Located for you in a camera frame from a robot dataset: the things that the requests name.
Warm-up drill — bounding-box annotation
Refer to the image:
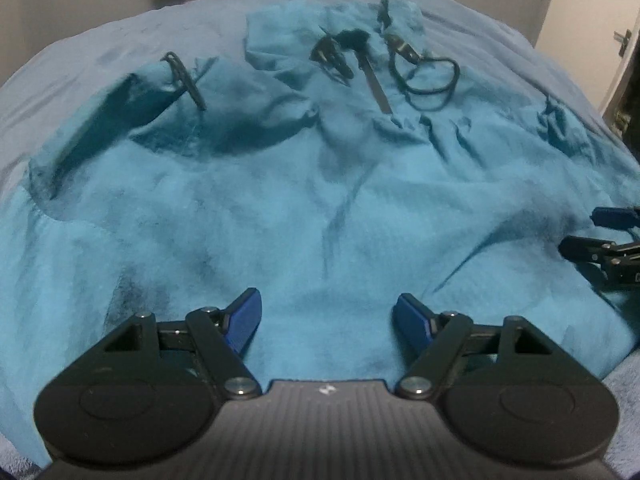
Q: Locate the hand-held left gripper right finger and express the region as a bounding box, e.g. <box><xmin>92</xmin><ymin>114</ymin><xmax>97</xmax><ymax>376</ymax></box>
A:
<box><xmin>394</xmin><ymin>293</ymin><xmax>566</xmax><ymax>401</ymax></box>

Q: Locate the white door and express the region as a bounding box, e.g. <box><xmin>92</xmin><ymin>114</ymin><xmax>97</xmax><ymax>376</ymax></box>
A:
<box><xmin>535</xmin><ymin>0</ymin><xmax>640</xmax><ymax>111</ymax></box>

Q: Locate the teal zip jacket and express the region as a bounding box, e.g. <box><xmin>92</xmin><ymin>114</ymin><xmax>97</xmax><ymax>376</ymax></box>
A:
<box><xmin>0</xmin><ymin>0</ymin><xmax>640</xmax><ymax>461</ymax></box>

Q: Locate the blue-grey bed cover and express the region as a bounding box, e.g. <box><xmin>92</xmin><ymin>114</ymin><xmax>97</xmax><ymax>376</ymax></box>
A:
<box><xmin>0</xmin><ymin>0</ymin><xmax>640</xmax><ymax>221</ymax></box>

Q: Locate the grey fleece blanket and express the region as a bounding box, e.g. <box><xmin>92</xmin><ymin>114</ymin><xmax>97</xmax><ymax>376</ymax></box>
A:
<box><xmin>597</xmin><ymin>345</ymin><xmax>640</xmax><ymax>480</ymax></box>

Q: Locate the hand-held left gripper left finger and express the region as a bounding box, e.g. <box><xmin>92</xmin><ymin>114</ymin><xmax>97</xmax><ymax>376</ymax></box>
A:
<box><xmin>95</xmin><ymin>287</ymin><xmax>263</xmax><ymax>401</ymax></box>

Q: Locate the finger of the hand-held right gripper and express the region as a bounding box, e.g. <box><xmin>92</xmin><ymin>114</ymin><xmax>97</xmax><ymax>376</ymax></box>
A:
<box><xmin>557</xmin><ymin>235</ymin><xmax>640</xmax><ymax>288</ymax></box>
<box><xmin>590</xmin><ymin>206</ymin><xmax>640</xmax><ymax>231</ymax></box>

